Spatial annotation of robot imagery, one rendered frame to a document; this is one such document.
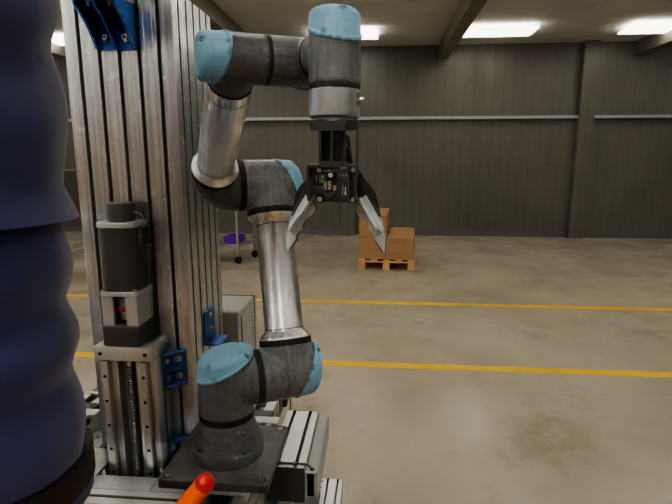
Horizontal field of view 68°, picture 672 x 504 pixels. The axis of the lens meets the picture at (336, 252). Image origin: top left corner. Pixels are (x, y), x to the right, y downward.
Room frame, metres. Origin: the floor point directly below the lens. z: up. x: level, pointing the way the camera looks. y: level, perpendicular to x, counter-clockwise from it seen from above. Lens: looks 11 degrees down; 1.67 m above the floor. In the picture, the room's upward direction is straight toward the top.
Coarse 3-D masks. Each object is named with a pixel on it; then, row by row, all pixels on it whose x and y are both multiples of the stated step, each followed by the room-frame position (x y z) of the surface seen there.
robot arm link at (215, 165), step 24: (216, 48) 0.75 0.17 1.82; (240, 48) 0.77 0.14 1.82; (264, 48) 0.78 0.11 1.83; (216, 72) 0.76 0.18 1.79; (240, 72) 0.78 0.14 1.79; (264, 72) 0.79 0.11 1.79; (216, 96) 0.82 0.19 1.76; (240, 96) 0.82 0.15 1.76; (216, 120) 0.87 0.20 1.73; (240, 120) 0.88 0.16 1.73; (216, 144) 0.92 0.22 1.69; (192, 168) 1.03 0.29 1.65; (216, 168) 0.98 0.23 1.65; (216, 192) 1.04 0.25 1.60; (240, 192) 1.07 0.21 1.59
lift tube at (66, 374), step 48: (0, 240) 0.48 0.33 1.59; (48, 240) 0.53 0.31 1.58; (0, 288) 0.47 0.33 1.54; (48, 288) 0.52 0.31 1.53; (0, 336) 0.47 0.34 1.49; (48, 336) 0.51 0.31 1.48; (0, 384) 0.46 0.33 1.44; (48, 384) 0.51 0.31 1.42; (0, 432) 0.46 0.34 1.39; (48, 432) 0.50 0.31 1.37; (0, 480) 0.45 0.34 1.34; (48, 480) 0.49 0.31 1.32
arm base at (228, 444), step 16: (208, 432) 0.93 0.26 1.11; (224, 432) 0.93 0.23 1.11; (240, 432) 0.94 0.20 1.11; (256, 432) 0.97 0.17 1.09; (192, 448) 0.96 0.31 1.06; (208, 448) 0.92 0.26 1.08; (224, 448) 0.92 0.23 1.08; (240, 448) 0.94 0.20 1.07; (256, 448) 0.95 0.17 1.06; (208, 464) 0.92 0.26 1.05; (224, 464) 0.91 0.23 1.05; (240, 464) 0.92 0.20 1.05
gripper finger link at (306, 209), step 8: (304, 200) 0.77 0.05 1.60; (312, 200) 0.76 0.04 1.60; (304, 208) 0.74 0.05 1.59; (312, 208) 0.77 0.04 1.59; (296, 216) 0.73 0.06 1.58; (304, 216) 0.77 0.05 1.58; (296, 224) 0.76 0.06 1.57; (304, 224) 0.78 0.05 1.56; (288, 232) 0.77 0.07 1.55; (296, 232) 0.77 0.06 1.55; (288, 240) 0.77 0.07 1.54; (296, 240) 0.77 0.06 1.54; (288, 248) 0.77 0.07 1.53
